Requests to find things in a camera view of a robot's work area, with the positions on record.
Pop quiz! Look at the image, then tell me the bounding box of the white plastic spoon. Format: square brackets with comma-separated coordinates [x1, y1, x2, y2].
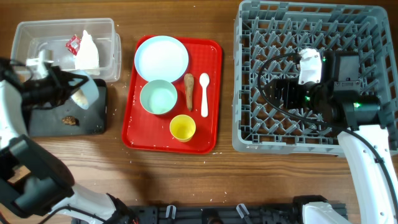
[199, 73, 210, 118]

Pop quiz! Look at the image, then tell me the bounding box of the light blue plate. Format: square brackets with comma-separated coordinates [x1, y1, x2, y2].
[134, 35, 189, 83]

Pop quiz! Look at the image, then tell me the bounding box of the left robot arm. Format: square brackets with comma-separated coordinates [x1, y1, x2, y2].
[1, 58, 134, 223]

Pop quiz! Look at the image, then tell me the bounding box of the white rice pile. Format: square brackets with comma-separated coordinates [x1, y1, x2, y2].
[71, 90, 88, 108]

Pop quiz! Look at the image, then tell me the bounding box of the clear plastic bin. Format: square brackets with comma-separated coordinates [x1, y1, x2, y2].
[11, 18, 121, 82]

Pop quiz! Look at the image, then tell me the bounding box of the black waste tray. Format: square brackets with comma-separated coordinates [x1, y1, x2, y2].
[23, 79, 108, 137]

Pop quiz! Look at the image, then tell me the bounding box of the grey dishwasher rack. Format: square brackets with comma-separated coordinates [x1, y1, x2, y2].
[232, 1, 397, 156]

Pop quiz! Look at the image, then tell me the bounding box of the red sauce packet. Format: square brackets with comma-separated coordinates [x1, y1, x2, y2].
[65, 35, 81, 56]

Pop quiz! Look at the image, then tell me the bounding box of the white napkin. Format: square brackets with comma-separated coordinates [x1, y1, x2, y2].
[75, 30, 100, 76]

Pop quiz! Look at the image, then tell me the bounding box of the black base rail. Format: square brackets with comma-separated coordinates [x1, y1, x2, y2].
[131, 203, 300, 224]

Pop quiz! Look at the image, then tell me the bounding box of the light blue rice bowl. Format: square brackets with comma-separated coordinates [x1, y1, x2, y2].
[73, 70, 100, 110]

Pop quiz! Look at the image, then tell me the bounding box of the yellow plastic cup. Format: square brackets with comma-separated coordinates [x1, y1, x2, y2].
[170, 114, 197, 142]

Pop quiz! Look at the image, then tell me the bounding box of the green bowl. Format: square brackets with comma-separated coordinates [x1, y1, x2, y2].
[139, 80, 178, 115]

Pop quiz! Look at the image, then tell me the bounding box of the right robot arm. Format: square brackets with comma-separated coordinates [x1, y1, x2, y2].
[259, 78, 397, 223]

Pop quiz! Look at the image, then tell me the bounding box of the red serving tray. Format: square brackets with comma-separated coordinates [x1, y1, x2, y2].
[121, 37, 223, 154]

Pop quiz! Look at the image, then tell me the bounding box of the brown food chunk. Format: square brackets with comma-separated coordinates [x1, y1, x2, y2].
[62, 116, 78, 126]

